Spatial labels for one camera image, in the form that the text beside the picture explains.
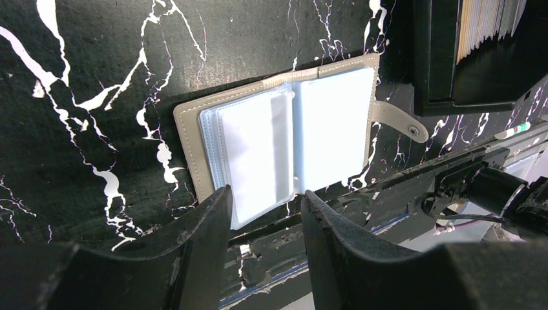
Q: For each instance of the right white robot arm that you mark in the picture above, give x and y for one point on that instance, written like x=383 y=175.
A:
x=518 y=206

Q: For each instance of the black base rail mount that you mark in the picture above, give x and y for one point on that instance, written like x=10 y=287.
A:
x=267 y=268

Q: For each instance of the green marker pen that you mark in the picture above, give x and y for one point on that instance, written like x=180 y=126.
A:
x=513 y=131

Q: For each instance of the stack of credit cards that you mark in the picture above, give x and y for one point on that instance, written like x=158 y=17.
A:
x=482 y=20

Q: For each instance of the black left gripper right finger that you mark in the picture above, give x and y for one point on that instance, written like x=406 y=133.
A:
x=351 y=268

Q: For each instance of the black plastic card box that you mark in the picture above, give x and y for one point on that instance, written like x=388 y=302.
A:
x=497 y=77

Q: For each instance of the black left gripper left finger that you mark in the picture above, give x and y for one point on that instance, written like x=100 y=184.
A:
x=179 y=266

